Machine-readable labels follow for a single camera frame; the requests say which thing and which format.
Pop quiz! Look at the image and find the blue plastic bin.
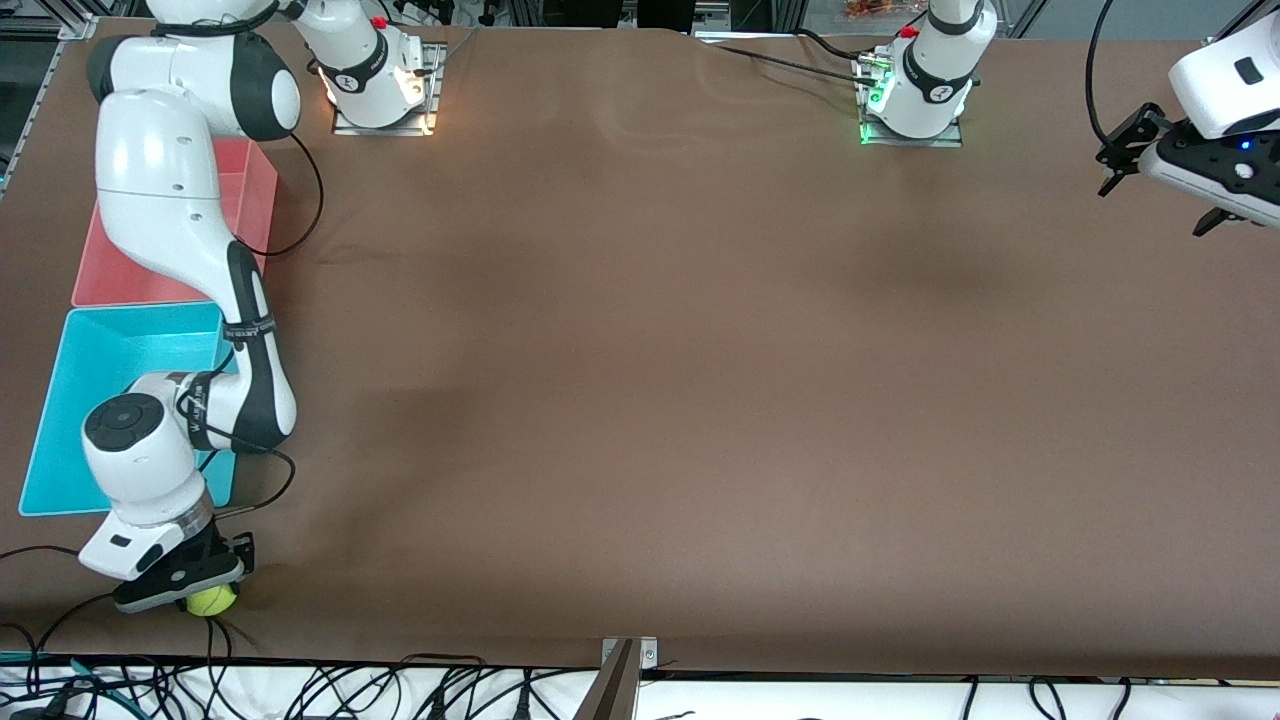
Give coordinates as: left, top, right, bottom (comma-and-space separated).
19, 303, 241, 517

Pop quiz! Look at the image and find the pink plastic bin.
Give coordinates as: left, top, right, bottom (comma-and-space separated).
72, 138, 279, 308

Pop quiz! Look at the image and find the grey metal bar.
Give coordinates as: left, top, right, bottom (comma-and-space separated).
573, 640, 641, 720

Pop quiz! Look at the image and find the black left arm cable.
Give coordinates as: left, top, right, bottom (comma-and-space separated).
1085, 0, 1118, 147

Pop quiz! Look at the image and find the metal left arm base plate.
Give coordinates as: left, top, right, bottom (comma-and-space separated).
858, 50, 966, 149

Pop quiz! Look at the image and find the black cable to arm base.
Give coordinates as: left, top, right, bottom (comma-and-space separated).
700, 35, 883, 86

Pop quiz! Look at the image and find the black looping right arm cable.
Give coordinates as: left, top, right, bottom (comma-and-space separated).
235, 133, 326, 258

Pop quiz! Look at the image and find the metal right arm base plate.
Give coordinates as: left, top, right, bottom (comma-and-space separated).
332, 42, 446, 137

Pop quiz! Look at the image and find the white ledge with cables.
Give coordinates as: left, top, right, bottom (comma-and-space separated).
0, 655, 1280, 720

